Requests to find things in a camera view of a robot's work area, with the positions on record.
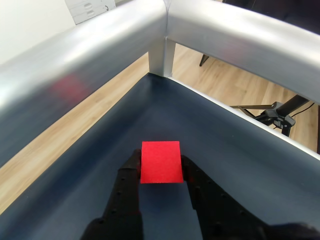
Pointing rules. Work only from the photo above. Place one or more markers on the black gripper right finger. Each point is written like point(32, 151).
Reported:
point(215, 207)

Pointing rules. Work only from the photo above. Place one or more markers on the silver metal frame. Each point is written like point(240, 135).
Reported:
point(112, 37)

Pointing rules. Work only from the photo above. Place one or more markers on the white drawer cabinet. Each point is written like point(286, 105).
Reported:
point(87, 11)

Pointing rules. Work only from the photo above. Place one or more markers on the red cube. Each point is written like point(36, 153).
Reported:
point(161, 162)

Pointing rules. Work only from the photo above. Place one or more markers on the black tripod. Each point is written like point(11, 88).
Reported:
point(271, 112)

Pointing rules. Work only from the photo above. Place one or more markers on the black furniture leg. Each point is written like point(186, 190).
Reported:
point(203, 60)

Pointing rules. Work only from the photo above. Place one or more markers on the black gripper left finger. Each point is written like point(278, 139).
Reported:
point(120, 200)

